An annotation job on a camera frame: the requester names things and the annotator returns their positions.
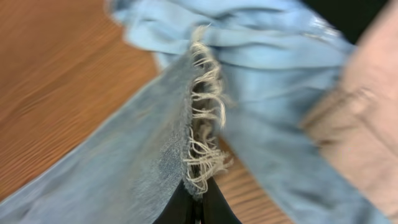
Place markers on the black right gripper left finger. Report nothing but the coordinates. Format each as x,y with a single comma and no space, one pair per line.
180,209

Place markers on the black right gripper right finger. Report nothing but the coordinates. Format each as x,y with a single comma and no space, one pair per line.
215,207

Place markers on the light blue denim jeans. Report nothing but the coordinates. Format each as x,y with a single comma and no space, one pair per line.
127,171

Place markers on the light blue t-shirt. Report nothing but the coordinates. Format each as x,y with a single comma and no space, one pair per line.
276,60

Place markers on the white pink cloth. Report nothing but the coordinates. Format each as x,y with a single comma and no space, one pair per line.
355,124

